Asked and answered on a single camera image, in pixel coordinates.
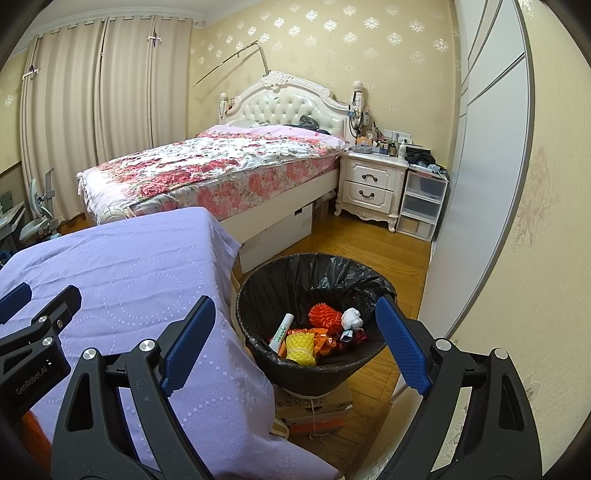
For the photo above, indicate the white plastic wrapper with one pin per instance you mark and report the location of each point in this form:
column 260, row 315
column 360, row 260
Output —
column 352, row 317

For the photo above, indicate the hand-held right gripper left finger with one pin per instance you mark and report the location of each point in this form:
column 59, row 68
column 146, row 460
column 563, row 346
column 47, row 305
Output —
column 187, row 350

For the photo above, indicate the orange plastic bag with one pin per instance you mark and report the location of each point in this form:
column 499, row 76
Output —
column 325, row 344

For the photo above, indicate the dark clothes pile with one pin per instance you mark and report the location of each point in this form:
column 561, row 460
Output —
column 420, row 159

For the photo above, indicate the person's orange clothing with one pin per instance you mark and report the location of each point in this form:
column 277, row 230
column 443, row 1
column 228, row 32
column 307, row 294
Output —
column 34, row 438

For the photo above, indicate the floral bedspread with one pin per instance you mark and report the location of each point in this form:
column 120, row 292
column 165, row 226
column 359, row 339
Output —
column 198, row 161

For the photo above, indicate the cluster of small bottles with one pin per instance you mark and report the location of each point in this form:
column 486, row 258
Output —
column 378, row 146

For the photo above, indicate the bin with black liner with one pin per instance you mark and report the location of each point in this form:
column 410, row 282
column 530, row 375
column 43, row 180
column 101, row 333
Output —
column 295, row 281

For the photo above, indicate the dark garment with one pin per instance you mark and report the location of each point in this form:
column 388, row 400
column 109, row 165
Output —
column 307, row 122

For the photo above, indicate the yellow foam fruit net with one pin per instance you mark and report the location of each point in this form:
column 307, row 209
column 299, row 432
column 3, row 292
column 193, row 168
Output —
column 300, row 348

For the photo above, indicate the clear plastic drawer unit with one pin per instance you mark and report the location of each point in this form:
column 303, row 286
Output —
column 420, row 207

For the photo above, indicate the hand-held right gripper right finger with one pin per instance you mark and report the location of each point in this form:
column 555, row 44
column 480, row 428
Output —
column 401, row 350

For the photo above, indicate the orange foam fruit net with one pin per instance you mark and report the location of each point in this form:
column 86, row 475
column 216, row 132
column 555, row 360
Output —
column 323, row 316

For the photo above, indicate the thin metal pole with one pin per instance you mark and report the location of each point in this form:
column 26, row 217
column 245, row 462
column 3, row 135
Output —
column 226, row 63

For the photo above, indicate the white nightstand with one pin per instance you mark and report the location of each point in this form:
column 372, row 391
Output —
column 367, row 184

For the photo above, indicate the pale printed tube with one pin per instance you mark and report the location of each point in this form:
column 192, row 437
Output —
column 281, row 333

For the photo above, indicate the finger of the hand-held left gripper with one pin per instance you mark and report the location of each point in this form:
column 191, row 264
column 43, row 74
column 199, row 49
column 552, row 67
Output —
column 14, row 300
column 60, row 309

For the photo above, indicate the grey desk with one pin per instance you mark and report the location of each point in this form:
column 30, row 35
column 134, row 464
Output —
column 9, row 217

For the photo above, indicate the white sliding wardrobe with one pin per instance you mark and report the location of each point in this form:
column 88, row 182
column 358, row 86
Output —
column 485, row 161

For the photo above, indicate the beige pleated curtain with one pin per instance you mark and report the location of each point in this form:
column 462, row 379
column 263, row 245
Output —
column 124, row 92

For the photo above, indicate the purple tablecloth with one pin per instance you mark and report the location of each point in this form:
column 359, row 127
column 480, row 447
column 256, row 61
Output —
column 138, row 258

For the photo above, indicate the white storage box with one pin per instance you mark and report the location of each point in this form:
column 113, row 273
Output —
column 281, row 230

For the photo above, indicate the dark red ribbon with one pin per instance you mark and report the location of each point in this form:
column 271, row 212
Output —
column 361, row 338

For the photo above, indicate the white upholstered bed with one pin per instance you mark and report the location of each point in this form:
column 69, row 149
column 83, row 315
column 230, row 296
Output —
column 281, row 104

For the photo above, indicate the grey green chair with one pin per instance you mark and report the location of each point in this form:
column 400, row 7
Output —
column 34, row 228

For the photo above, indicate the white hanging device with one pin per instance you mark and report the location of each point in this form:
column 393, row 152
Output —
column 356, row 99

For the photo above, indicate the printed cardboard box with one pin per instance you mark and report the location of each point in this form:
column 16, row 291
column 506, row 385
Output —
column 318, row 406

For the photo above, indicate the white wall sockets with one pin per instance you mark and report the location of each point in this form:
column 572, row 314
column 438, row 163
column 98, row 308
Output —
column 399, row 136

